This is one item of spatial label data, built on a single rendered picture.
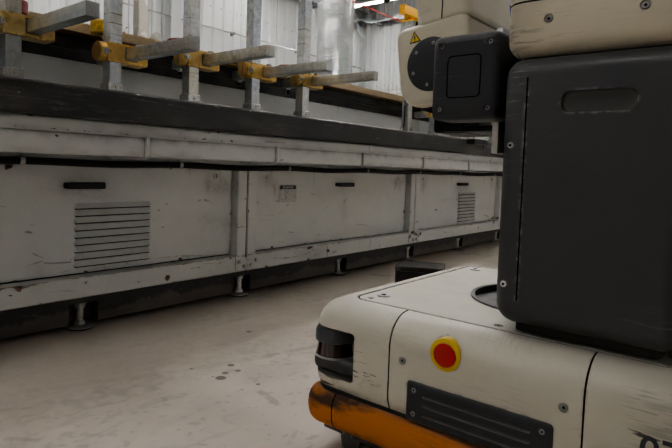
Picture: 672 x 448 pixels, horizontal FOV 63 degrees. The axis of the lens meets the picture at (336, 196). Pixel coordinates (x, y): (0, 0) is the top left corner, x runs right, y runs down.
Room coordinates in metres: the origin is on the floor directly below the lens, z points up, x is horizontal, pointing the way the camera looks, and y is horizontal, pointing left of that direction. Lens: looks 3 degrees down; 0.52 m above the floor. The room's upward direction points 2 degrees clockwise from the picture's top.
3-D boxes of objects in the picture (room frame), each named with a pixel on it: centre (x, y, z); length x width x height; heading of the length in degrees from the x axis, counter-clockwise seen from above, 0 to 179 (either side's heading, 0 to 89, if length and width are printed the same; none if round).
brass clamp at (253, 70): (1.89, 0.28, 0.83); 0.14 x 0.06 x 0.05; 141
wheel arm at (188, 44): (1.46, 0.52, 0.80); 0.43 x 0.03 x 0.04; 51
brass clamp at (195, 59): (1.70, 0.44, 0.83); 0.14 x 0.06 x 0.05; 141
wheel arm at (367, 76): (2.05, 0.05, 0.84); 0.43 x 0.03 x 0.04; 51
